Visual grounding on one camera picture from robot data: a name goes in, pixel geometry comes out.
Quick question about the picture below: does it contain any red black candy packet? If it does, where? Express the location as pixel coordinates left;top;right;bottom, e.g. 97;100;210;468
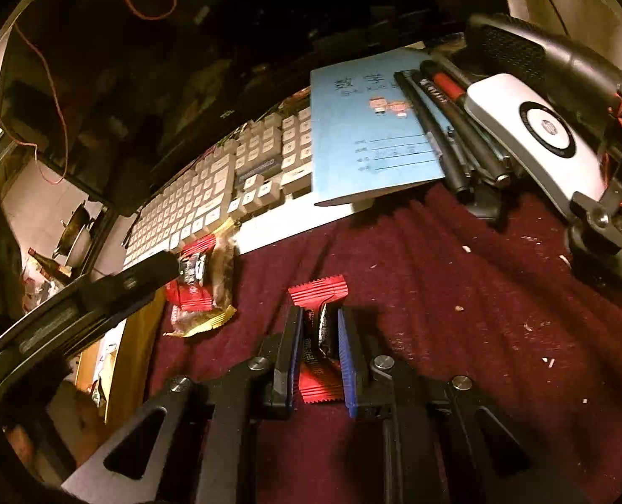
288;276;349;404

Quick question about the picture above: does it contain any dark sauce bottle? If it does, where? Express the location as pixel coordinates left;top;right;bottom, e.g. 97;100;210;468
27;248;72;286

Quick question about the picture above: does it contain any gold cardboard box tray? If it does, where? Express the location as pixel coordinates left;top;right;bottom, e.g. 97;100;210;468
74;289;166;431

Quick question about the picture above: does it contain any red snack packet pile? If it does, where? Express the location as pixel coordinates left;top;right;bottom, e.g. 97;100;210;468
164;229;236;339

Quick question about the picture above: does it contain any dark red table cloth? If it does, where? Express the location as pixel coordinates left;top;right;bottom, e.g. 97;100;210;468
148;185;622;503

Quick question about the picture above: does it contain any beige mechanical keyboard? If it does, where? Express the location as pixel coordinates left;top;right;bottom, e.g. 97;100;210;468
121;105;315;271

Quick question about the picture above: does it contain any black monitor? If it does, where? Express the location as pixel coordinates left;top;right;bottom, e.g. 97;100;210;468
0;0;508;215

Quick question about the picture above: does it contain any blue exercise notebook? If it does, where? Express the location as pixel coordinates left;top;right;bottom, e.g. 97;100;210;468
310;48;444;206

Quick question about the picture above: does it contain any red black marker pen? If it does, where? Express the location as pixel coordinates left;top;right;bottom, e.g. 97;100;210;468
417;60;511;189

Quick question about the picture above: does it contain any black microphone stand device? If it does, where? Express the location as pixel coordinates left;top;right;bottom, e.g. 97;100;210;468
466;14;622;283

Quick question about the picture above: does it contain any orange cable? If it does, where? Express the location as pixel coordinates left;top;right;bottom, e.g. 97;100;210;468
3;0;179;186

